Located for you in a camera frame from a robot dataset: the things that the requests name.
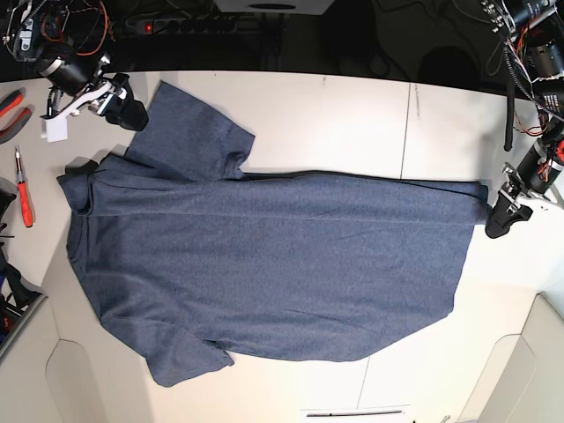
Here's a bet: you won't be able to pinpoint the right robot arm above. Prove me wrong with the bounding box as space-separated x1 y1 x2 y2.
1 1 148 142

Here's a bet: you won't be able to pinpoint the orange handled screwdriver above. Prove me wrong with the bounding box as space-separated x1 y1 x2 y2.
15 146 33 228

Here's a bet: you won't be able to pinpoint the orange grey pliers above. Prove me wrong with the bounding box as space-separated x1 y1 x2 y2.
0 87 34 145

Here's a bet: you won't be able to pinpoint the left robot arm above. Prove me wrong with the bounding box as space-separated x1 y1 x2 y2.
480 0 563 239

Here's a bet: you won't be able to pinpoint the black power strip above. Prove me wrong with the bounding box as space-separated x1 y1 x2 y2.
122 15 261 36

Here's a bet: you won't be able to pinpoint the blue t-shirt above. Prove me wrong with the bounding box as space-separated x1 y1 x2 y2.
58 84 490 387

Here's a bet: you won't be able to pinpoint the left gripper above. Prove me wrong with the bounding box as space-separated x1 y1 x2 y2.
485 140 563 239

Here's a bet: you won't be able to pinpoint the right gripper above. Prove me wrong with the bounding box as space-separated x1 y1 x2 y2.
37 50 149 131

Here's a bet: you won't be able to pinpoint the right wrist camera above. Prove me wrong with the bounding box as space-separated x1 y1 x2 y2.
41 117 68 143

